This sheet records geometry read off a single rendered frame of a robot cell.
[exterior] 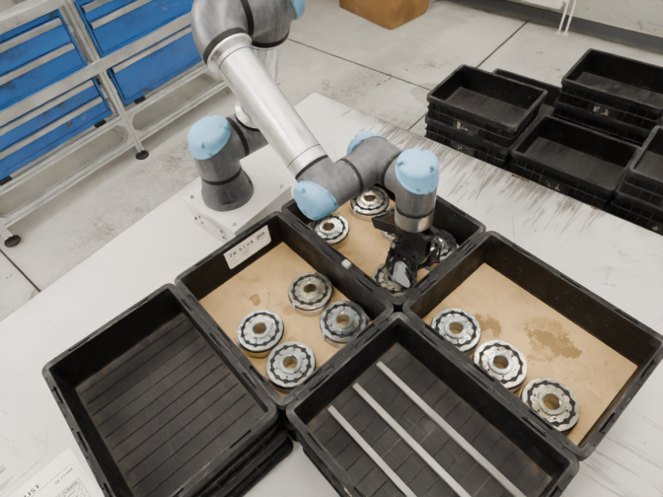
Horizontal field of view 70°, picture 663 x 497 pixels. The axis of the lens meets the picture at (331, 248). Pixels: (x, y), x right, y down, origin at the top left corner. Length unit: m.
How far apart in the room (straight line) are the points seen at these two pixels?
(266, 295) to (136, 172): 1.98
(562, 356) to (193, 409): 0.76
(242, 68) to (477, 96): 1.55
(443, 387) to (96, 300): 0.96
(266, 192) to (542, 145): 1.31
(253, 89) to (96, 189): 2.19
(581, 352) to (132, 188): 2.41
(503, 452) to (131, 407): 0.73
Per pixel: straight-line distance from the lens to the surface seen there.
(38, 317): 1.53
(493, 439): 0.99
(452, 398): 1.00
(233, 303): 1.14
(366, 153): 0.88
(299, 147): 0.85
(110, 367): 1.17
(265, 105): 0.88
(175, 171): 2.89
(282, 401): 0.89
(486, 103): 2.27
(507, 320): 1.10
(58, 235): 2.85
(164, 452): 1.04
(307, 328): 1.06
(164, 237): 1.52
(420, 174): 0.82
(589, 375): 1.09
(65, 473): 1.27
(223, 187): 1.34
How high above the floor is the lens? 1.75
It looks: 51 degrees down
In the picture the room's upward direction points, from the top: 7 degrees counter-clockwise
